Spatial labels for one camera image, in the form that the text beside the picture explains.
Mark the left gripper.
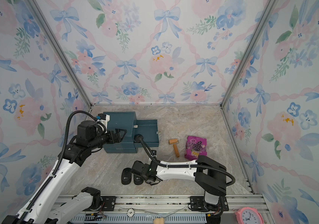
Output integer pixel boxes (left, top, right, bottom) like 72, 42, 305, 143
91, 127, 127, 151

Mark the black computer mouse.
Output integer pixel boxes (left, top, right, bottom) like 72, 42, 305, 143
133, 174, 144, 185
121, 168, 132, 185

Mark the teal drawer cabinet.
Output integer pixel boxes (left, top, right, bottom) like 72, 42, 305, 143
104, 112, 137, 154

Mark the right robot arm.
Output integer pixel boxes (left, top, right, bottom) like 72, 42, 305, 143
131, 155, 236, 212

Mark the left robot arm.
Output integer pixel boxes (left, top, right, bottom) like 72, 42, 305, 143
3, 120, 127, 224

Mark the purple snack bag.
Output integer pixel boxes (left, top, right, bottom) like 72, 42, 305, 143
185, 136, 208, 161

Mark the pink alarm clock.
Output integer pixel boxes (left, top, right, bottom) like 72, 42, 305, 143
235, 207, 264, 224

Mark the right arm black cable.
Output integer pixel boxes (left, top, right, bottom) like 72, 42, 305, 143
134, 133, 236, 187

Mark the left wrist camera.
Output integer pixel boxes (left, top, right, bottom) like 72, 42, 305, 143
97, 113, 110, 128

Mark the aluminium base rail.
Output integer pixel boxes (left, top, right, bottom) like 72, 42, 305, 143
33, 194, 272, 224

